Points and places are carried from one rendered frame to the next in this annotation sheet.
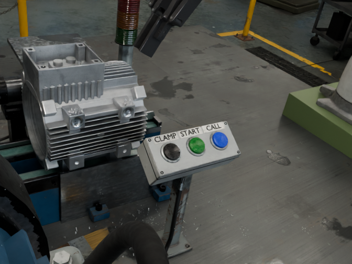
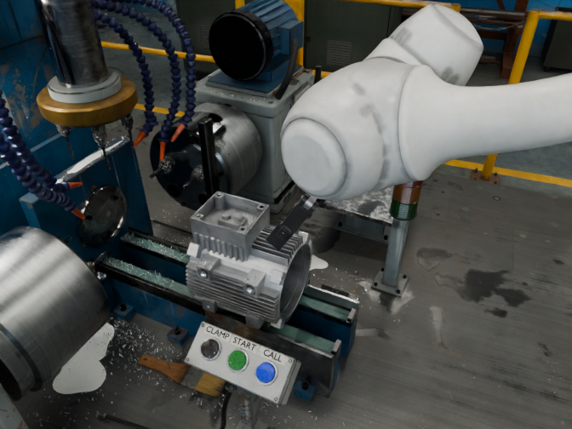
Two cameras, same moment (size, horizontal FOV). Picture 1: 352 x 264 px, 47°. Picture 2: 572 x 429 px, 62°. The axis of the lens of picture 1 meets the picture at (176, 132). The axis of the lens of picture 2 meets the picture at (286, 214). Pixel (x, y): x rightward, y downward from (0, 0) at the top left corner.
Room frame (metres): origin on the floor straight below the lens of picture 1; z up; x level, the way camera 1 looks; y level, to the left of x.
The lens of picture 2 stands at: (0.42, -0.47, 1.69)
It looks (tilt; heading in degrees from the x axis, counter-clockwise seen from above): 37 degrees down; 62
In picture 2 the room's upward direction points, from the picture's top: straight up
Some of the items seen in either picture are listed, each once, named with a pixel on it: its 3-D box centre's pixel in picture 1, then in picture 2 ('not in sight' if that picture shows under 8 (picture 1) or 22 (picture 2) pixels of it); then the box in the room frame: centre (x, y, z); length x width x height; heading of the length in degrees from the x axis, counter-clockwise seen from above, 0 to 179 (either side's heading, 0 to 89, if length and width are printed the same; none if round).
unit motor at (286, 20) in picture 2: not in sight; (273, 76); (1.05, 0.79, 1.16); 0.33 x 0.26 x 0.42; 36
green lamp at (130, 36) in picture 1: (126, 34); (404, 204); (1.08, 0.18, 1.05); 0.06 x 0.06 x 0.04
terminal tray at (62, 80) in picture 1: (63, 73); (231, 225); (0.67, 0.23, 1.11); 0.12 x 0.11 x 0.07; 128
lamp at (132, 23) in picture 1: (127, 18); (407, 188); (1.08, 0.18, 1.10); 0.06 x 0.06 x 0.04
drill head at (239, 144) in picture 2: not in sight; (213, 151); (0.78, 0.64, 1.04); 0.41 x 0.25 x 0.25; 36
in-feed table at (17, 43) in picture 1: (56, 67); (371, 205); (1.19, 0.42, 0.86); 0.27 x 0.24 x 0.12; 36
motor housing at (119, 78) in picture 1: (83, 112); (251, 266); (0.70, 0.19, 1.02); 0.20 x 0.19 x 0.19; 128
